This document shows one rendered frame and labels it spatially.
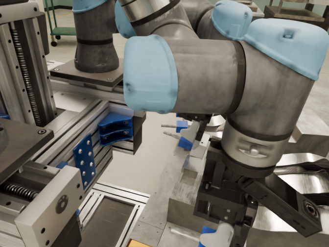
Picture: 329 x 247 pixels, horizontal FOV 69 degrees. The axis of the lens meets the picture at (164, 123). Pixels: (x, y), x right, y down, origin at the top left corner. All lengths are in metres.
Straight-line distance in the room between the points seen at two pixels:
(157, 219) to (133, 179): 1.21
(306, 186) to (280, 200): 0.34
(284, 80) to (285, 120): 0.05
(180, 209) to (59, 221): 0.26
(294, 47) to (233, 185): 0.19
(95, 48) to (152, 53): 0.61
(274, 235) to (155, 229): 0.27
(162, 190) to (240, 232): 0.39
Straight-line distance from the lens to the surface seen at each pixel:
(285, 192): 0.36
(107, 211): 1.42
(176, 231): 0.49
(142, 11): 0.33
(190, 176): 0.67
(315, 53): 0.25
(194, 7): 0.54
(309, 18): 5.19
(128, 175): 1.89
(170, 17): 0.33
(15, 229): 0.49
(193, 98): 0.22
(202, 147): 0.67
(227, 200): 0.34
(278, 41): 0.24
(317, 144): 0.97
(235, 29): 0.48
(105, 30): 0.82
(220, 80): 0.22
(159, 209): 0.68
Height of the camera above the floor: 1.34
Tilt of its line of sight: 33 degrees down
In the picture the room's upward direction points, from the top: 4 degrees clockwise
